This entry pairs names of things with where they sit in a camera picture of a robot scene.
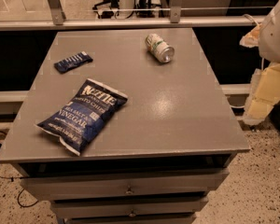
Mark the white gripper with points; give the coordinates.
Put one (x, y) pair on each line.
(275, 36)

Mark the grey drawer cabinet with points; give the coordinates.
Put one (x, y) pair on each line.
(176, 117)

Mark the upper grey drawer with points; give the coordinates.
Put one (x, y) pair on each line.
(124, 185)

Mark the grey drawer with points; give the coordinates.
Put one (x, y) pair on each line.
(129, 208)
(124, 185)

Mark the lower grey drawer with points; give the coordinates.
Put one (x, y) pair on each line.
(129, 208)

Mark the small blue snack wrapper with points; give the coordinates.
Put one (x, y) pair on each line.
(73, 62)

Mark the blue Kettle chips bag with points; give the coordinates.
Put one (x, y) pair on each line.
(85, 115)

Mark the metal railing frame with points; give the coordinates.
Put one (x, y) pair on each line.
(25, 15)

